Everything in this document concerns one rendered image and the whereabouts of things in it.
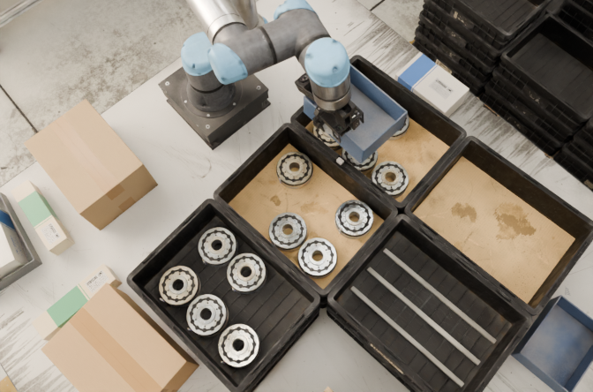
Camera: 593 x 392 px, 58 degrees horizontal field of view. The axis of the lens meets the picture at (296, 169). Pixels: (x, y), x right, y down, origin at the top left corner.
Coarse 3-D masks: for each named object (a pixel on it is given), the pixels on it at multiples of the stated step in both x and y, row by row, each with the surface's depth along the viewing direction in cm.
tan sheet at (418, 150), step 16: (416, 128) 158; (384, 144) 157; (400, 144) 157; (416, 144) 156; (432, 144) 156; (384, 160) 155; (400, 160) 155; (416, 160) 154; (432, 160) 154; (368, 176) 153; (416, 176) 152
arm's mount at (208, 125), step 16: (176, 80) 170; (240, 80) 171; (256, 80) 171; (176, 96) 168; (240, 96) 168; (256, 96) 168; (176, 112) 178; (192, 112) 166; (208, 112) 166; (224, 112) 166; (240, 112) 167; (256, 112) 176; (192, 128) 175; (208, 128) 164; (224, 128) 168; (240, 128) 175; (208, 144) 172
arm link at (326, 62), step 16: (304, 48) 96; (320, 48) 93; (336, 48) 93; (304, 64) 97; (320, 64) 92; (336, 64) 92; (320, 80) 94; (336, 80) 94; (320, 96) 100; (336, 96) 100
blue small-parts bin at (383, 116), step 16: (352, 80) 136; (368, 80) 130; (304, 96) 128; (352, 96) 136; (368, 96) 135; (384, 96) 129; (304, 112) 134; (368, 112) 134; (384, 112) 134; (400, 112) 128; (368, 128) 132; (384, 128) 132; (400, 128) 132; (352, 144) 124; (368, 144) 130
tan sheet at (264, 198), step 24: (288, 144) 158; (264, 168) 155; (240, 192) 152; (264, 192) 152; (288, 192) 152; (312, 192) 152; (336, 192) 151; (264, 216) 149; (312, 216) 149; (336, 240) 146; (360, 240) 146; (336, 264) 143
